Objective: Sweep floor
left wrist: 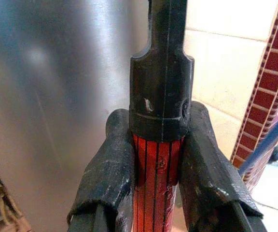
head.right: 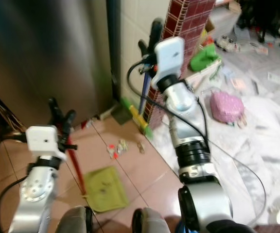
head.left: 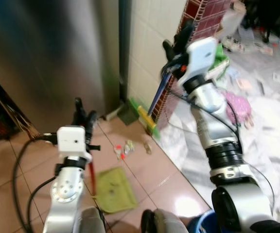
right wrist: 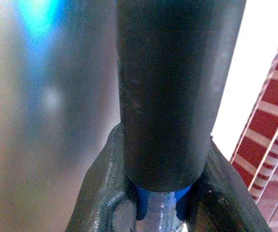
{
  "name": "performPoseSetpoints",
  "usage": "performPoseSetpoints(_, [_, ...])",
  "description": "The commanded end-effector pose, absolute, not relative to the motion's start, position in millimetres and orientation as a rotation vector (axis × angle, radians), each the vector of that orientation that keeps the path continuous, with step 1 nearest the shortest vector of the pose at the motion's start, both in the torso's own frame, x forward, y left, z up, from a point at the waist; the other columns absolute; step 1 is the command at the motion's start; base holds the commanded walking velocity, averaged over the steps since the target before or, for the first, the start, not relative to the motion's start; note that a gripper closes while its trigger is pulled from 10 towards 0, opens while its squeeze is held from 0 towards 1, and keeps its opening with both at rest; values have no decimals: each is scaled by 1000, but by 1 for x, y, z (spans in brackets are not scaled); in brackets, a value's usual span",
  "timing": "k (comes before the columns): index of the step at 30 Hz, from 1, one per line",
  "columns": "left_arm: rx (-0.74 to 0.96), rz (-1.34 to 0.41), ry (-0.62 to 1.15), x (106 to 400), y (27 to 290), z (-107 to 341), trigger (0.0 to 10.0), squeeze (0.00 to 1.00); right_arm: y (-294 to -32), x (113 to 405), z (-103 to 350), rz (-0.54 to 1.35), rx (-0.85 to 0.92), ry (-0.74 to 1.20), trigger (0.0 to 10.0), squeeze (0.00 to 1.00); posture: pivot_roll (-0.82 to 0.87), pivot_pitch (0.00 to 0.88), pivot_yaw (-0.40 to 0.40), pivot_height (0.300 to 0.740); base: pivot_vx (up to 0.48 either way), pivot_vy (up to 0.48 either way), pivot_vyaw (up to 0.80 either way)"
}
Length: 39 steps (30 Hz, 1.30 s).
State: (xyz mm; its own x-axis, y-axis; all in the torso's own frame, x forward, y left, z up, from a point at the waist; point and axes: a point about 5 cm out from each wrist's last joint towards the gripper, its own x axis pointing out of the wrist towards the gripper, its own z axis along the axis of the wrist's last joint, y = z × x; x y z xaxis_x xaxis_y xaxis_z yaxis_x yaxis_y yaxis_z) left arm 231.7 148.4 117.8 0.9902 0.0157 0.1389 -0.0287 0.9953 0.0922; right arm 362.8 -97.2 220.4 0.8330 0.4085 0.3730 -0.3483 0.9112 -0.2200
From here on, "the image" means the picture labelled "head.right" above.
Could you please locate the red and white litter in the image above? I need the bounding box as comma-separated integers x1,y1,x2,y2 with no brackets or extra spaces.
107,139,129,160

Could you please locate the grey robot leg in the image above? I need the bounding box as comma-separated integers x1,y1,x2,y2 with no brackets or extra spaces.
130,207,179,233
56,206,95,233

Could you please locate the green dustpan with red handle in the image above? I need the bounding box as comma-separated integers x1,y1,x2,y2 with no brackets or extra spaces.
65,145,129,214

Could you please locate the grey left robot leg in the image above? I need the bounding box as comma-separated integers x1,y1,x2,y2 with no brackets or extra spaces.
56,206,95,233

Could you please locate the grey right robot leg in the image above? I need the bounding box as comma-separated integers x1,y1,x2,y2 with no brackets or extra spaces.
130,207,179,233

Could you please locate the green plastic item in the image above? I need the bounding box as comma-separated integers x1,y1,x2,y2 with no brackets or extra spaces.
189,44,222,72

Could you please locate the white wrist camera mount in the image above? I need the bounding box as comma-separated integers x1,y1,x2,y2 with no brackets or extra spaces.
151,36,186,91
25,125,67,161

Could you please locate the pink bag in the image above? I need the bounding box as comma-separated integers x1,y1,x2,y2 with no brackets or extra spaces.
210,91,246,126

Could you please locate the blue handled yellow green broom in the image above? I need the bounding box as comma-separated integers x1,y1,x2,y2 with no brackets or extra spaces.
122,66,155,136

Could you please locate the dark upright door post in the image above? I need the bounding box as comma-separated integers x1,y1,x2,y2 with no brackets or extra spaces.
107,0,122,102

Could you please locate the red tiled pillar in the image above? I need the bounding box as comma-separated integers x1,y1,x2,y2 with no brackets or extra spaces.
141,0,217,131

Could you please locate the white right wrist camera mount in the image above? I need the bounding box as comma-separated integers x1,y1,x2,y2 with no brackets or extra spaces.
151,36,186,91

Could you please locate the white plastic floor sheet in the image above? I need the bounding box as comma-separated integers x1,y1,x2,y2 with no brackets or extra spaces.
147,15,280,229

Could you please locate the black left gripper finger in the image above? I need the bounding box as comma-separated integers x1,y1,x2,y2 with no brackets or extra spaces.
62,110,77,131
48,98,62,126

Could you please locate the stainless steel fridge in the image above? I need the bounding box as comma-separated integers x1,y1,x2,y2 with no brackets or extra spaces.
0,0,113,129

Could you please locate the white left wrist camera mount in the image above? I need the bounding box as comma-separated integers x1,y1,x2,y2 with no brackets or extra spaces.
25,125,67,161

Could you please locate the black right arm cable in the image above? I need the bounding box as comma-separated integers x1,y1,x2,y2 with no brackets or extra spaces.
127,59,268,226

